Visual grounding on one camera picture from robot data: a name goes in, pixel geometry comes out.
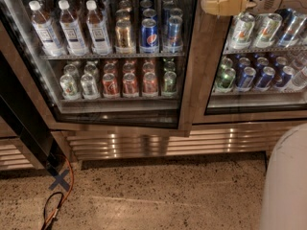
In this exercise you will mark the glass fridge door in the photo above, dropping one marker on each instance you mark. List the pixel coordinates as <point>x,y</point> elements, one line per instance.
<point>255,69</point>
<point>174,113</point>

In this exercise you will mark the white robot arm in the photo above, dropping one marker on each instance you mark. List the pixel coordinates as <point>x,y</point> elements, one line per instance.
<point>284,201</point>

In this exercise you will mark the green can right fridge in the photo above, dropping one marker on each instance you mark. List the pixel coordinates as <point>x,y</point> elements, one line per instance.
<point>225,79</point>

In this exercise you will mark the steel fridge bottom grille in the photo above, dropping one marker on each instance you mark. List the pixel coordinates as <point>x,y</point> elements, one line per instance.
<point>88,145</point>

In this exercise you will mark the white 7up can left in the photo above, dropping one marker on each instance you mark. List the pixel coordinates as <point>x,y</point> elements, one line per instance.
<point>240,37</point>

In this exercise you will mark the white 7up can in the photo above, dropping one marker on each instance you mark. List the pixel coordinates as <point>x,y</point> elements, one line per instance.
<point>240,37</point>
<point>266,27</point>

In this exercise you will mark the white 7up can right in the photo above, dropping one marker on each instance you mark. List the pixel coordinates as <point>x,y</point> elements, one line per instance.
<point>266,27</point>

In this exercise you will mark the blue silver soda can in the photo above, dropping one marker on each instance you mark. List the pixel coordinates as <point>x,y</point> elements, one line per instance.
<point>173,40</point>

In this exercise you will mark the blue silver can upper right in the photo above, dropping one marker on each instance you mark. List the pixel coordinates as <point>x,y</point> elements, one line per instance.
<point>288,34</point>

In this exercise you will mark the blue Pepsi can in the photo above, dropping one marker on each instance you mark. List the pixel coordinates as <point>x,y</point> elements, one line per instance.
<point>149,36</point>

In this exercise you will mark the blue can left lower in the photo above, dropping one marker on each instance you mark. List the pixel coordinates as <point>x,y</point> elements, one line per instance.
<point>245,79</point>

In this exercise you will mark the blue can right lower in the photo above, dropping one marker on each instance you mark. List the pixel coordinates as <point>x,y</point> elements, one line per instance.
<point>265,78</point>

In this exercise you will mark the green silver can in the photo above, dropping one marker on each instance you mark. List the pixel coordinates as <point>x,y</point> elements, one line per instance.
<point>169,84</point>

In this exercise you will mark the gold soda can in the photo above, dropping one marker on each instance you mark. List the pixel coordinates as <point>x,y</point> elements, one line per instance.
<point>124,38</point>

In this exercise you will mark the red can right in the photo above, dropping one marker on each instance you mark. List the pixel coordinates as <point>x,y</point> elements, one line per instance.
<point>150,87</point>

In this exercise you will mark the red can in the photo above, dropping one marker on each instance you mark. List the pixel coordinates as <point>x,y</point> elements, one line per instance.
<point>130,86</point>
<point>150,87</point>
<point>111,89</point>

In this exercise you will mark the red can middle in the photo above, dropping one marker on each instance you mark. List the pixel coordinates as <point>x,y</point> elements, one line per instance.
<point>130,86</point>

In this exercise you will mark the red can left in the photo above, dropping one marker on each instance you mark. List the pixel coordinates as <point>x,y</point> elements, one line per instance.
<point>111,89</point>

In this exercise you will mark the middle tea bottle white cap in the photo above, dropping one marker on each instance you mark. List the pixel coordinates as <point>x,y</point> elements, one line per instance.
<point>72,29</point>

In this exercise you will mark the silver can lower shelf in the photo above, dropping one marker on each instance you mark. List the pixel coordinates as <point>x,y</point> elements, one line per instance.
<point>89,86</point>

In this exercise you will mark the left tea bottle white cap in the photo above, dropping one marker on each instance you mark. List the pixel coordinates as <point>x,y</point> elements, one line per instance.
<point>47,30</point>

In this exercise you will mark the white green can far left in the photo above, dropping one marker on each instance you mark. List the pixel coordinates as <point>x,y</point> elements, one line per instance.
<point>69,87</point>

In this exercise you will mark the neighbour steel grille left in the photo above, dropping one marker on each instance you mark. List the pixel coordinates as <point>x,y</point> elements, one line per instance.
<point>14,154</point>

